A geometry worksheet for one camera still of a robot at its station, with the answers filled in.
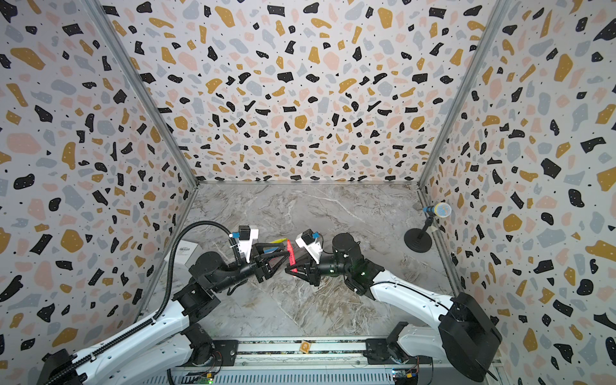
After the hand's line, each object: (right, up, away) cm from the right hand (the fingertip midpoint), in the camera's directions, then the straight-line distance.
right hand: (290, 271), depth 69 cm
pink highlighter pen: (+1, +5, -3) cm, 6 cm away
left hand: (0, +6, -3) cm, 7 cm away
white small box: (-43, 0, +22) cm, 48 cm away
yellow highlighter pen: (-9, +4, +31) cm, 32 cm away
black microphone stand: (+49, +4, +31) cm, 58 cm away
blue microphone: (+48, +18, +9) cm, 52 cm away
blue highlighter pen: (-5, +7, -2) cm, 9 cm away
